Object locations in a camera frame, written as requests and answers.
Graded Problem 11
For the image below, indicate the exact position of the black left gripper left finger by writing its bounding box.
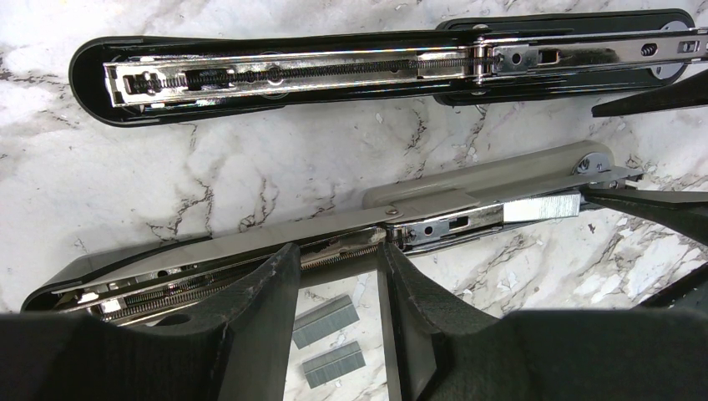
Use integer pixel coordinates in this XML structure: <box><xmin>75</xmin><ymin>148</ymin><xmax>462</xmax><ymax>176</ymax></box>
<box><xmin>1</xmin><ymin>244</ymin><xmax>301</xmax><ymax>400</ymax></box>

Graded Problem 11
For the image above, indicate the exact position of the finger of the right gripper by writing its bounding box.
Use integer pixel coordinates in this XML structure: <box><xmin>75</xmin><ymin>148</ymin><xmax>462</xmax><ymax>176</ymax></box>
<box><xmin>591</xmin><ymin>70</ymin><xmax>707</xmax><ymax>118</ymax></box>

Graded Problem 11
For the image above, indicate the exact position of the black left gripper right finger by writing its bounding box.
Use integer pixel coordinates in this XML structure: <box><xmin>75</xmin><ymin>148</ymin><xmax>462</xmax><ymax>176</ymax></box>
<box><xmin>377</xmin><ymin>244</ymin><xmax>707</xmax><ymax>400</ymax></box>

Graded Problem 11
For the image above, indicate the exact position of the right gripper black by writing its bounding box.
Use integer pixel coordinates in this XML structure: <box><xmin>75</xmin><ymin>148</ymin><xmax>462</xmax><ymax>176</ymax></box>
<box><xmin>581</xmin><ymin>189</ymin><xmax>707</xmax><ymax>313</ymax></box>

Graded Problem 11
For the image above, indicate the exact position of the black stapler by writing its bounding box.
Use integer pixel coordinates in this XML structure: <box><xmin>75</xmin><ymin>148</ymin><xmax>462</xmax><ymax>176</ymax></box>
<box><xmin>68</xmin><ymin>9</ymin><xmax>707</xmax><ymax>128</ymax></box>

